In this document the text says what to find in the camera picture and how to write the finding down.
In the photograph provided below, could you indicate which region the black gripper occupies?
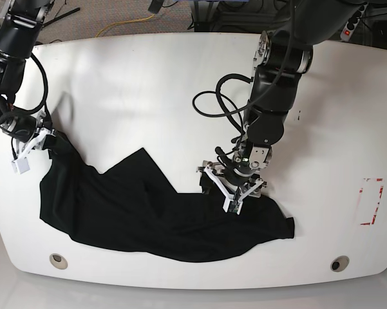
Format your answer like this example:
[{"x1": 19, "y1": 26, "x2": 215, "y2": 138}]
[
  {"x1": 11, "y1": 114, "x2": 57, "y2": 152},
  {"x1": 199, "y1": 157, "x2": 264, "y2": 196}
]

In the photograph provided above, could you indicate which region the black T-shirt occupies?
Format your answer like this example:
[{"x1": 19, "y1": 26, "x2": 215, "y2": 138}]
[{"x1": 40, "y1": 133, "x2": 295, "y2": 263}]

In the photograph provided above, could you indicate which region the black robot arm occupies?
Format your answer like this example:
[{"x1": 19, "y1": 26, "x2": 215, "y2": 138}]
[
  {"x1": 200, "y1": 1, "x2": 363, "y2": 198},
  {"x1": 0, "y1": 1, "x2": 54, "y2": 144}
]

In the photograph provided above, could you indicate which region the black tripod stand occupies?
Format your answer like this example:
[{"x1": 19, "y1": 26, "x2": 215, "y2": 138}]
[{"x1": 0, "y1": 7, "x2": 80, "y2": 28}]

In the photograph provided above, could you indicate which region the red tape rectangle marking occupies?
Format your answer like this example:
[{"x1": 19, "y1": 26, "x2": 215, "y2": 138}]
[{"x1": 357, "y1": 178, "x2": 384, "y2": 226}]

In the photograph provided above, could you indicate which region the white power strip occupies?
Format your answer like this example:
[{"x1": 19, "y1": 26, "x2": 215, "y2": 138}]
[{"x1": 340, "y1": 2, "x2": 368, "y2": 42}]

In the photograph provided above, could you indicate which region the yellow cable on floor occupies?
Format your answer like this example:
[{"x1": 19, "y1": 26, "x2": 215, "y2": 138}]
[{"x1": 96, "y1": 12, "x2": 156, "y2": 38}]

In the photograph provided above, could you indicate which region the left table cable grommet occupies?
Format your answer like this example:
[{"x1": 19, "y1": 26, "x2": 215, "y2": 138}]
[{"x1": 49, "y1": 254, "x2": 68, "y2": 270}]

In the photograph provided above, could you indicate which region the table cable grommet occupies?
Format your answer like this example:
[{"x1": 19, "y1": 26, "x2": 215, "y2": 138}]
[
  {"x1": 49, "y1": 254, "x2": 68, "y2": 270},
  {"x1": 330, "y1": 256, "x2": 350, "y2": 272}
]

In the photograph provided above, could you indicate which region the right table cable grommet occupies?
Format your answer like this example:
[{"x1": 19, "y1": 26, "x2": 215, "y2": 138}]
[{"x1": 330, "y1": 256, "x2": 350, "y2": 272}]

